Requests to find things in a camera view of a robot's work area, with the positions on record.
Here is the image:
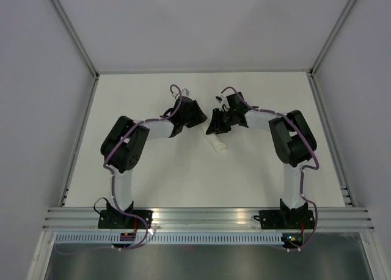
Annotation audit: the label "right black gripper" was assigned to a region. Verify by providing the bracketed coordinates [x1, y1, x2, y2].
[206, 109, 236, 136]

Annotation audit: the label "white cloth napkin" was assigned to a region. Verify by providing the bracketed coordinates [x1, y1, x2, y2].
[202, 128, 227, 153]

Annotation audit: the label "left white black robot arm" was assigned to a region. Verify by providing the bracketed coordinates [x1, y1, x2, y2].
[100, 97, 207, 229]

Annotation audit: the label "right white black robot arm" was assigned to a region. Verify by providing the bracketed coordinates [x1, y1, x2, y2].
[206, 92, 320, 228]

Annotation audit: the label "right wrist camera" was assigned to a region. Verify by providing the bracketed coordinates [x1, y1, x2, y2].
[215, 94, 228, 105]

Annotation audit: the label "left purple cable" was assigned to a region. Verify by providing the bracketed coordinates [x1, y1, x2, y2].
[53, 84, 184, 256]

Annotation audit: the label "purple cable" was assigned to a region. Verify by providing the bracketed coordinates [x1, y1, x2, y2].
[53, 84, 184, 256]
[220, 86, 320, 171]

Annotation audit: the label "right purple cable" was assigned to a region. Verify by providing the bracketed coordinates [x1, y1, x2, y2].
[220, 86, 320, 171]

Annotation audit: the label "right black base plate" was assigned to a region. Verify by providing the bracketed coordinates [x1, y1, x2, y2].
[253, 209, 315, 230]

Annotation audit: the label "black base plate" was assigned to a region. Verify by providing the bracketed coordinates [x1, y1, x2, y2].
[98, 209, 153, 230]
[253, 209, 315, 230]

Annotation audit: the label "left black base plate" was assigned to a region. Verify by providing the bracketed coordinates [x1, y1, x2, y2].
[98, 209, 153, 230]

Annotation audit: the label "white slotted cable duct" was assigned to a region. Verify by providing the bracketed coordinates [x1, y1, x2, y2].
[55, 232, 283, 245]

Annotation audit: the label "left aluminium frame post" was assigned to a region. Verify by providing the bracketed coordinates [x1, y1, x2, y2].
[49, 0, 99, 79]

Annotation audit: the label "aluminium frame post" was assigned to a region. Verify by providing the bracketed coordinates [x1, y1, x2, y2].
[49, 0, 99, 79]
[308, 0, 358, 78]

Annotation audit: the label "aluminium mounting rail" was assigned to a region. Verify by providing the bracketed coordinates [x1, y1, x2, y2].
[42, 207, 375, 232]

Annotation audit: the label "right aluminium frame post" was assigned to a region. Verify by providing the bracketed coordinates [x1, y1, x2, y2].
[308, 0, 358, 78]

